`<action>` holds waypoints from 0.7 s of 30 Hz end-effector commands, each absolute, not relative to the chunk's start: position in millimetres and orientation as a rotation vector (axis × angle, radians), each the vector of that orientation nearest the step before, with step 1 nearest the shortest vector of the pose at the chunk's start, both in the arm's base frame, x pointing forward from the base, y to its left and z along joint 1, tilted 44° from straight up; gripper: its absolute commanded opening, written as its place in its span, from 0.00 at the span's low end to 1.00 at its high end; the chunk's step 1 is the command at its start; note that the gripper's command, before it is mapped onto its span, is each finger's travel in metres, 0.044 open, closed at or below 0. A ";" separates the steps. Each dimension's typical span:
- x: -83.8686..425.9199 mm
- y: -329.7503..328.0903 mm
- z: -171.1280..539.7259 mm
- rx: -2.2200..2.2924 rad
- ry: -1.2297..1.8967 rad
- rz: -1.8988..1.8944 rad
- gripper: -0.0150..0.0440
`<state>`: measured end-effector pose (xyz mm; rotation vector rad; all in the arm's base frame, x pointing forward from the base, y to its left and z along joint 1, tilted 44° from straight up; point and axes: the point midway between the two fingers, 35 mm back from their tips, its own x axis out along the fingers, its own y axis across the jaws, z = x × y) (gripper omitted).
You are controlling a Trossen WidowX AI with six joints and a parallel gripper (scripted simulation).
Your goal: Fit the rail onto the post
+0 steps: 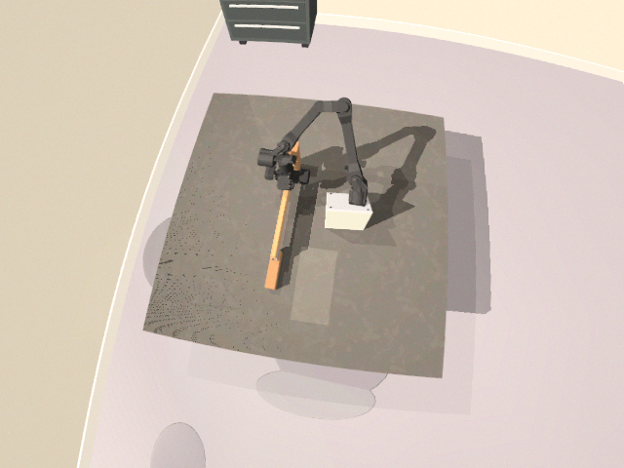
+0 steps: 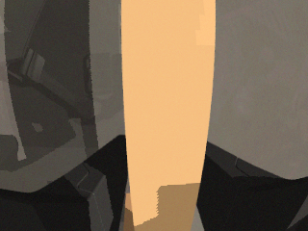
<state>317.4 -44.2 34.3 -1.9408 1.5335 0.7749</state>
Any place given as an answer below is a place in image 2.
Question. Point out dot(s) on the long wooden rail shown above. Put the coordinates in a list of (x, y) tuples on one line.
[(168, 51)]

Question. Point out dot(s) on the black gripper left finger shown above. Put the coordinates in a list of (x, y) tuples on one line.
[(88, 198)]

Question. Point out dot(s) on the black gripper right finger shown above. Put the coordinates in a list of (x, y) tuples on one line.
[(235, 195)]

